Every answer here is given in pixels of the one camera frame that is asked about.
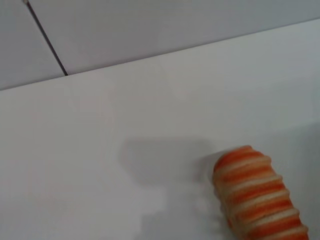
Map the orange striped bread roll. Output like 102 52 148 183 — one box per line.
212 144 310 240

